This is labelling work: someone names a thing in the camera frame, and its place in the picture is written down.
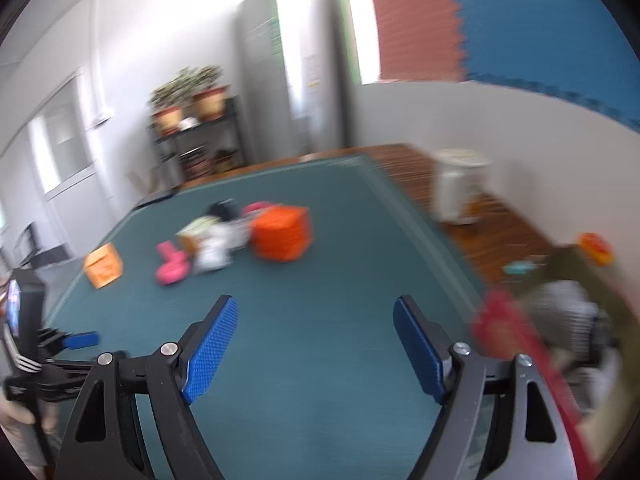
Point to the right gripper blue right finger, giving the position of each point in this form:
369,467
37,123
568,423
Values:
527,438

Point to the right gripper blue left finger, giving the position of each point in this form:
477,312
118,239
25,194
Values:
104,438

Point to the pink knotted foam tube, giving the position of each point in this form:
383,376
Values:
176,264

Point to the white sock ball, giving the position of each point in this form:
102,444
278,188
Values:
213,251

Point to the yellow white carton box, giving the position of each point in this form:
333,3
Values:
191,235

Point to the small orange embossed cube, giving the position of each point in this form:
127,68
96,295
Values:
103,266

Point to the large orange embossed cube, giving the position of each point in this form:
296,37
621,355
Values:
281,233

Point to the dark navy sock ball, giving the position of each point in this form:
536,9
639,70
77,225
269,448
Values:
223,210

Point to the grey sock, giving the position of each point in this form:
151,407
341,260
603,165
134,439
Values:
567,320

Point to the person's left hand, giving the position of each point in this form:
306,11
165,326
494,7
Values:
18,423

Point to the green table mat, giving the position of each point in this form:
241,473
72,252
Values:
315,383

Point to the clear plastic wrapper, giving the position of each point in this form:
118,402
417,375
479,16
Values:
240,232

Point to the black chair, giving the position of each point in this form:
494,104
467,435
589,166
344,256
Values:
29,252

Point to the red storage box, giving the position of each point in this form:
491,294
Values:
603,440

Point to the colourful toy block stack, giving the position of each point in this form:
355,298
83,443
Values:
590,244

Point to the white cartoon mug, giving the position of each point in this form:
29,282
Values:
460,175

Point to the black metal plant shelf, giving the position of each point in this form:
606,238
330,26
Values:
212,147

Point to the white door with window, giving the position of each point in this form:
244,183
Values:
58,139

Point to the left potted plant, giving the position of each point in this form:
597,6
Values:
169,100

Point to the potted plant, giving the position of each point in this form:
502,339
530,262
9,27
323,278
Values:
169,100
208,95

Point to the right potted plant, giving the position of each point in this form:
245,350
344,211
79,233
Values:
208,95

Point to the white standing air conditioner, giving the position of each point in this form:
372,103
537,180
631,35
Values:
290,95

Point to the red foam wall mat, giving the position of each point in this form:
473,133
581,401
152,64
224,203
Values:
420,40

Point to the blue foam wall mat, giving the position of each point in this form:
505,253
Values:
570,49

